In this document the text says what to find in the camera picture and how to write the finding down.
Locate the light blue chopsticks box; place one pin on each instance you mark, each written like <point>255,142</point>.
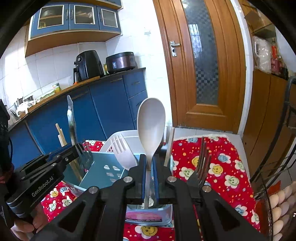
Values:
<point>104,171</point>

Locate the steel table knife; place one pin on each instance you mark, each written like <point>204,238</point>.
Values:
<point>71,121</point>

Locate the black wire rack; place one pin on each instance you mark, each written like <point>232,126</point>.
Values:
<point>272,146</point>

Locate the white plastic fork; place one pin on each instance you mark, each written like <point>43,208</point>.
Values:
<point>123,153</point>

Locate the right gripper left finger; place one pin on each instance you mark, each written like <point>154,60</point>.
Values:
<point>99,214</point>

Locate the black air fryer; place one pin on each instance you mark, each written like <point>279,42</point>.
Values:
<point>87,66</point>

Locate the person's left hand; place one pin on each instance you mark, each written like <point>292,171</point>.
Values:
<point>21,228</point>

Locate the white plastic spoon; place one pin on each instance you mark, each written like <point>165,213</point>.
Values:
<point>151,119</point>

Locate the pile of eggs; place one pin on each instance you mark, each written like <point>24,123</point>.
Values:
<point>282,203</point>

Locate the wooden door with glass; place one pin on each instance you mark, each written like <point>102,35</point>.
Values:
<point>207,78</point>

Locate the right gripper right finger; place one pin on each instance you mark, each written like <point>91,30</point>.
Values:
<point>199,213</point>

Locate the blue base cabinets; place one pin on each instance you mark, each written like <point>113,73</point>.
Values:
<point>101,108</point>

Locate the red smiley flower tablecloth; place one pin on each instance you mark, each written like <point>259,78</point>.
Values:
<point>226,175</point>

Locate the blue wall cabinets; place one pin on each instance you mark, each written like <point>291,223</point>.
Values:
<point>61,23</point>

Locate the wooden shelf cabinet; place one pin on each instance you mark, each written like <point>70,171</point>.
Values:
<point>267,93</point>

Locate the dark rice cooker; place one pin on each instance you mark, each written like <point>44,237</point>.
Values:
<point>120,62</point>

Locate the steel kettle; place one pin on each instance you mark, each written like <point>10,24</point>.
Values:
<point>17,110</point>

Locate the silver door handle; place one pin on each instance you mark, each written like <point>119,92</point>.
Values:
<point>173,47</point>

